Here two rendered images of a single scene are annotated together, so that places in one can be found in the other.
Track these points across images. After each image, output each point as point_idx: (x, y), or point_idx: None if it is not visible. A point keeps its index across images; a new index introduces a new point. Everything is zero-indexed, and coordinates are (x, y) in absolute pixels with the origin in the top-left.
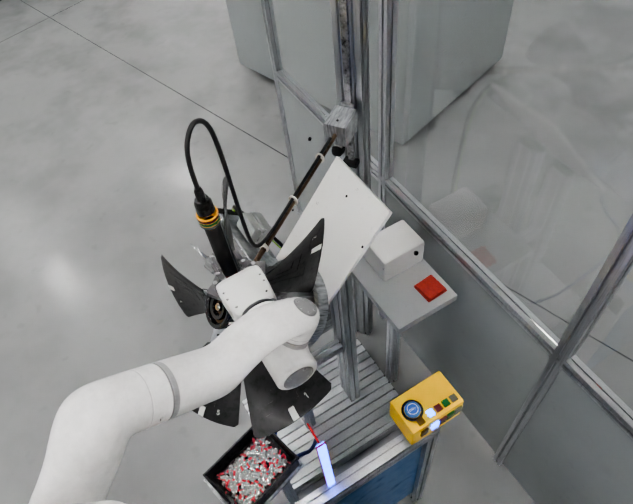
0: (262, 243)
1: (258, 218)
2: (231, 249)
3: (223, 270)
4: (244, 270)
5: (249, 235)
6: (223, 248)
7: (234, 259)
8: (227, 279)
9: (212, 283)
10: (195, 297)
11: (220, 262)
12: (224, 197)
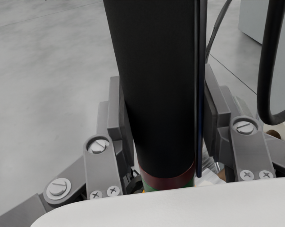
0: (281, 119)
1: (241, 105)
2: (204, 52)
3: (139, 146)
4: (248, 190)
5: (273, 66)
6: (160, 1)
7: (200, 116)
8: (114, 206)
9: (45, 188)
10: (124, 176)
11: (131, 102)
12: (211, 36)
